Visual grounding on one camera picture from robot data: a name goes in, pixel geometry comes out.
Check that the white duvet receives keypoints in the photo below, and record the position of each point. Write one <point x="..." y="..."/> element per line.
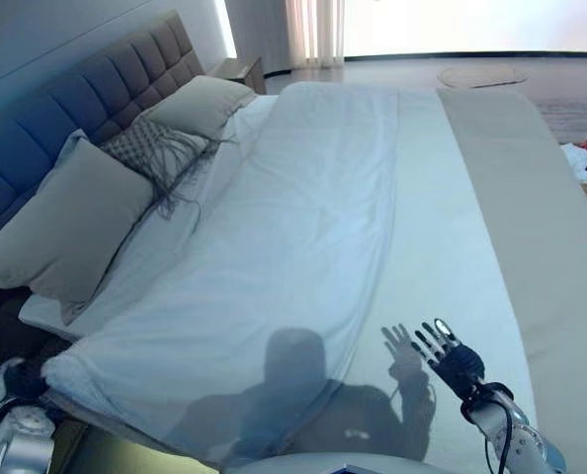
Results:
<point x="298" y="222"/>

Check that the woven fringed grey cushion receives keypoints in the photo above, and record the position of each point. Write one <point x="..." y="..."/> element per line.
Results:
<point x="145" y="143"/>

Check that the dark brown bed frame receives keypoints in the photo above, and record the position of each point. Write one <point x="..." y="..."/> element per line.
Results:
<point x="7" y="331"/>

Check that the silver robot torso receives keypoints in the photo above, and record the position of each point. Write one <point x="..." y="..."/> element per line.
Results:
<point x="293" y="464"/>

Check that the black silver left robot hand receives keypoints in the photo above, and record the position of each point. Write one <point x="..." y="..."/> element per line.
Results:
<point x="24" y="380"/>

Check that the tufted upholstered headboard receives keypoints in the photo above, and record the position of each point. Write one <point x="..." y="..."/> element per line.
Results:
<point x="66" y="94"/>

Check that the beige bed runner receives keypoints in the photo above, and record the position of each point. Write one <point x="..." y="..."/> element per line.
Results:
<point x="530" y="222"/>

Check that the white garment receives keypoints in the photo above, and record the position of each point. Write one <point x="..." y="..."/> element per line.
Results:
<point x="575" y="160"/>

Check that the round beige floor mat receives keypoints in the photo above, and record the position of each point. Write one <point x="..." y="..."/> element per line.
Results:
<point x="481" y="76"/>

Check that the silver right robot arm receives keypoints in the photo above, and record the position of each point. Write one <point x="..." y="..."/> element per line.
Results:
<point x="526" y="439"/>

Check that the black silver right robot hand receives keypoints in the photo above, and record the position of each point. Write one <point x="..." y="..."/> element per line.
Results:
<point x="456" y="360"/>

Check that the large beige pillow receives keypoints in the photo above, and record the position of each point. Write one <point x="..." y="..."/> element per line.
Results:
<point x="71" y="227"/>
<point x="199" y="101"/>

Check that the white fitted bed sheet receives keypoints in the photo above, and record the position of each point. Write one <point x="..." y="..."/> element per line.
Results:
<point x="175" y="247"/>

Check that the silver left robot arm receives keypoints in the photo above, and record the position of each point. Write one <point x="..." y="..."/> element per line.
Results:
<point x="17" y="434"/>

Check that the wooden nightstand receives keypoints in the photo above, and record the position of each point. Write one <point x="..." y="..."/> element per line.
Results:
<point x="239" y="69"/>

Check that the beige sheer curtain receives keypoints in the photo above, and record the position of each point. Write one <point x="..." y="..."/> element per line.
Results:
<point x="315" y="29"/>

